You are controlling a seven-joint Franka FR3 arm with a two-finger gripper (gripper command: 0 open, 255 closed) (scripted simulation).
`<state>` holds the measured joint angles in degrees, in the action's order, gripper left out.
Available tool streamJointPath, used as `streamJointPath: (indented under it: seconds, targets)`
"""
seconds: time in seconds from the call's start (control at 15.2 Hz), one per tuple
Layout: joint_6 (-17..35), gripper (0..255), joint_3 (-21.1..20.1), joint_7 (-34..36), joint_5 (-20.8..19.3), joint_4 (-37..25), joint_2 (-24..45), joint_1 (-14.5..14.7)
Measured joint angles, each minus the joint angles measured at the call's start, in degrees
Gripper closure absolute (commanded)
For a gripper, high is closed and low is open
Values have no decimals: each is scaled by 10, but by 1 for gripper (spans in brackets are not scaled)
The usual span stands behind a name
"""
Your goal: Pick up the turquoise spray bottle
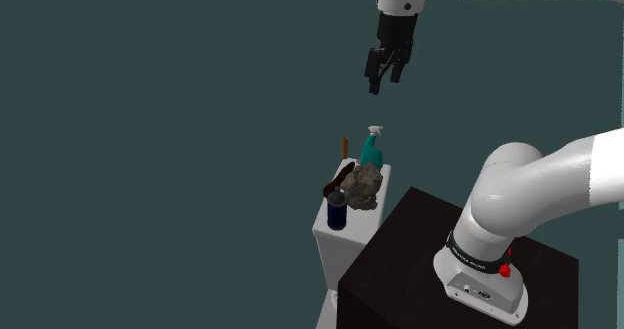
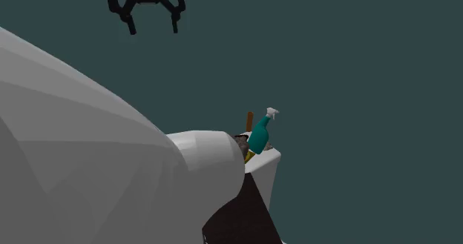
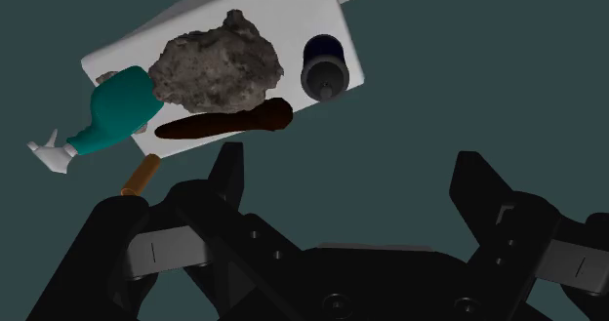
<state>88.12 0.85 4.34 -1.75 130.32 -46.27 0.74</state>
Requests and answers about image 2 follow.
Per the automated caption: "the dark grey lumpy object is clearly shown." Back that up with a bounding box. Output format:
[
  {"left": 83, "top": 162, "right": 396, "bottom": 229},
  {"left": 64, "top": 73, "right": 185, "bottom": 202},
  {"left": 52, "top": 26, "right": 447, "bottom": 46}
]
[{"left": 233, "top": 134, "right": 251, "bottom": 160}]

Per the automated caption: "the teal spray bottle white nozzle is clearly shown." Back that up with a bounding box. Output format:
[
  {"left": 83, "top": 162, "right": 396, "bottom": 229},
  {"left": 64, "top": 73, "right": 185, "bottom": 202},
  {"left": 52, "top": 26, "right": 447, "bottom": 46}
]
[{"left": 247, "top": 107, "right": 280, "bottom": 156}]

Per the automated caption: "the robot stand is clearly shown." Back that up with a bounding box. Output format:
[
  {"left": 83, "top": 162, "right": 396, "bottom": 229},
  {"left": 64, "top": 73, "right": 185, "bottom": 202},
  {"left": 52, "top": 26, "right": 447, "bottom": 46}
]
[{"left": 201, "top": 172, "right": 283, "bottom": 244}]

